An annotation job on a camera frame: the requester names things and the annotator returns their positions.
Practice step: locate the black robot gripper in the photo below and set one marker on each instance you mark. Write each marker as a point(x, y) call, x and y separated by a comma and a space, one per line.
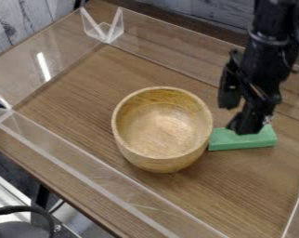
point(252, 76)

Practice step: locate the green rectangular block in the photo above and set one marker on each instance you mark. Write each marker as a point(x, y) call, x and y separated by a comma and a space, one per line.
point(224, 139)

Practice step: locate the brown wooden bowl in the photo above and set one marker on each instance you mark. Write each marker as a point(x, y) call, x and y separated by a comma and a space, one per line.
point(162, 126)

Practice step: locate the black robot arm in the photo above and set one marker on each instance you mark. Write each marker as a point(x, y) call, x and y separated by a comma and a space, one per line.
point(276, 18)

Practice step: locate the clear acrylic corner bracket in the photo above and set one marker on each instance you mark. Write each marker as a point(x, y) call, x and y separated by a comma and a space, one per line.
point(104, 32)

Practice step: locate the clear acrylic front wall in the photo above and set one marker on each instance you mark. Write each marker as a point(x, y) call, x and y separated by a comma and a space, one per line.
point(112, 199)

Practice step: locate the grey metal base plate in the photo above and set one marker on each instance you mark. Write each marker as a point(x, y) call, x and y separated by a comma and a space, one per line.
point(15, 228)

